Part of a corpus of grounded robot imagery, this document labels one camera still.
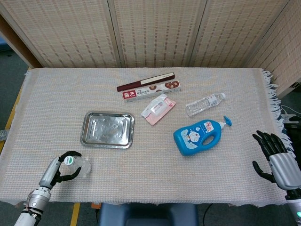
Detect pink wet wipes pack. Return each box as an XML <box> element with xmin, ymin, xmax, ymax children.
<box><xmin>140</xmin><ymin>93</ymin><xmax>177</xmax><ymax>126</ymax></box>

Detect white cable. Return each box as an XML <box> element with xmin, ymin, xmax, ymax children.
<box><xmin>280</xmin><ymin>105</ymin><xmax>301</xmax><ymax>123</ymax></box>

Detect small clear bottle green cap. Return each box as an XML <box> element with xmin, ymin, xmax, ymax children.
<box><xmin>64</xmin><ymin>155</ymin><xmax>93</xmax><ymax>178</ymax></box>

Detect white maroon baking paper box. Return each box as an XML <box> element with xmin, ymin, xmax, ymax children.
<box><xmin>116</xmin><ymin>72</ymin><xmax>182</xmax><ymax>103</ymax></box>

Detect blue pump detergent bottle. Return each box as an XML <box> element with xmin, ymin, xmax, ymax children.
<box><xmin>173</xmin><ymin>115</ymin><xmax>234</xmax><ymax>157</ymax></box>

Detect rectangular stainless steel tray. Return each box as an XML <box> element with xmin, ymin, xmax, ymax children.
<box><xmin>79</xmin><ymin>111</ymin><xmax>136</xmax><ymax>150</ymax></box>

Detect woven folding screen panel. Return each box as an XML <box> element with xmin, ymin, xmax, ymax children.
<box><xmin>246</xmin><ymin>0</ymin><xmax>301</xmax><ymax>99</ymax></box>
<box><xmin>107</xmin><ymin>0</ymin><xmax>209</xmax><ymax>69</ymax></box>
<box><xmin>188</xmin><ymin>0</ymin><xmax>290</xmax><ymax>69</ymax></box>
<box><xmin>0</xmin><ymin>0</ymin><xmax>121</xmax><ymax>69</ymax></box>

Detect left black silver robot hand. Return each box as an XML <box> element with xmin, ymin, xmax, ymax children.
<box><xmin>38</xmin><ymin>150</ymin><xmax>83</xmax><ymax>190</ymax></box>

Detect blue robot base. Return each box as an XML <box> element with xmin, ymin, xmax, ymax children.
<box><xmin>97</xmin><ymin>202</ymin><xmax>199</xmax><ymax>226</ymax></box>

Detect clear water bottle white cap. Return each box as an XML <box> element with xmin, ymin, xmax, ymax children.
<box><xmin>185</xmin><ymin>92</ymin><xmax>227</xmax><ymax>117</ymax></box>

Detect beige woven tablecloth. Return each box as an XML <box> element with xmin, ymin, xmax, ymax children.
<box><xmin>0</xmin><ymin>67</ymin><xmax>297</xmax><ymax>208</ymax></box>

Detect brown wooden board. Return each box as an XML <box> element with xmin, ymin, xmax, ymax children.
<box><xmin>0</xmin><ymin>14</ymin><xmax>44</xmax><ymax>70</ymax></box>

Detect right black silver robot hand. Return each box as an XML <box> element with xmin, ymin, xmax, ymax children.
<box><xmin>252</xmin><ymin>130</ymin><xmax>301</xmax><ymax>191</ymax></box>

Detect black floor cable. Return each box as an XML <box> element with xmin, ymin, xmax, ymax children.
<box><xmin>203</xmin><ymin>203</ymin><xmax>214</xmax><ymax>226</ymax></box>

